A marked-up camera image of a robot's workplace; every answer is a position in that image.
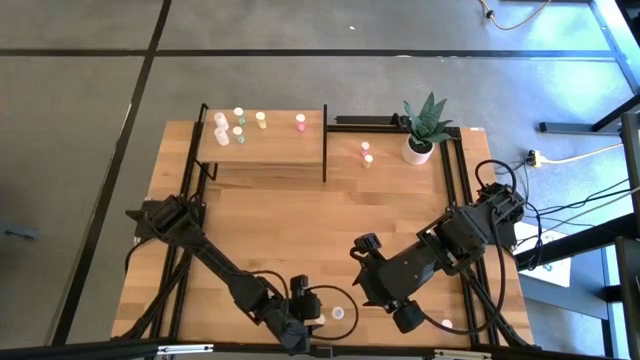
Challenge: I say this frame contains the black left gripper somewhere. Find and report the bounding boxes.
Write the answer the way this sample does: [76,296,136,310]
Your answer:
[272,273,324,354]

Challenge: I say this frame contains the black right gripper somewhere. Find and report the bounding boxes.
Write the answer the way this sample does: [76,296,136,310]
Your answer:
[349,232,426,335]

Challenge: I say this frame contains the wooden shelf with black legs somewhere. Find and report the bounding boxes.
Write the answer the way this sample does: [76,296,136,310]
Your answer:
[192,103,329,184]

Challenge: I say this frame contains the green succulent in white pot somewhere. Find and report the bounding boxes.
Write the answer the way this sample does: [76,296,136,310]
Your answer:
[399,91,455,167]

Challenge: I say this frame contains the white paper sheet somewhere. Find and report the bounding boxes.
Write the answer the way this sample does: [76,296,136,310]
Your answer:
[513,219,572,289]

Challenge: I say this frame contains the dark desk panel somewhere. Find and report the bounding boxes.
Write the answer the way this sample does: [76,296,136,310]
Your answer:
[619,110,640,236]
[613,235,640,360]

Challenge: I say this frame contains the black desk leg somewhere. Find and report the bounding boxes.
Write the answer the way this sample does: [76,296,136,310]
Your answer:
[538,92,640,134]

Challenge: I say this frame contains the grey floor object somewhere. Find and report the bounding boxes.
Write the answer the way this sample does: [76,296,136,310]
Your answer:
[0,221,40,241]

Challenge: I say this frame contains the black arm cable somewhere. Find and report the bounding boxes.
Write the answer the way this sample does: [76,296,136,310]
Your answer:
[417,158,519,336]
[248,268,360,343]

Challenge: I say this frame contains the black aluminium frame rails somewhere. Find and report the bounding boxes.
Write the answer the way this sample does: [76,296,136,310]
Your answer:
[112,102,210,346]
[439,127,534,349]

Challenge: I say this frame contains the silver metal bracket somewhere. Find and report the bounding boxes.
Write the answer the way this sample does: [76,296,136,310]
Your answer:
[433,349,494,360]
[156,343,215,356]

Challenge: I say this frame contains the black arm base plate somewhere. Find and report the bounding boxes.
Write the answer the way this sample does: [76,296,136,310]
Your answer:
[127,197,206,241]
[492,219,519,250]

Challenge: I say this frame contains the short black frame bar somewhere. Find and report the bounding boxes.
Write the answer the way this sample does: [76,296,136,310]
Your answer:
[327,114,464,135]

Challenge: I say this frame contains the black diagonal desk frame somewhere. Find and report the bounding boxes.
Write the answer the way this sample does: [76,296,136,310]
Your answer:
[514,212,640,269]

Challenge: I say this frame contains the long black frame bar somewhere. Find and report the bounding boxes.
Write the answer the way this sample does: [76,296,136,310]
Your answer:
[0,338,640,360]

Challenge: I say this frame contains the black floor cable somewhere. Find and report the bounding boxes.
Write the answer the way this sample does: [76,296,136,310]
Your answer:
[499,159,640,271]

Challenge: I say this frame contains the pale power cable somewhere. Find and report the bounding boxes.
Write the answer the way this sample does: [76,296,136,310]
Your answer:
[542,143,625,165]

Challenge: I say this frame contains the tan cable with black plug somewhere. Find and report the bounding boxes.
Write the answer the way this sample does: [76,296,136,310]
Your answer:
[477,0,554,32]

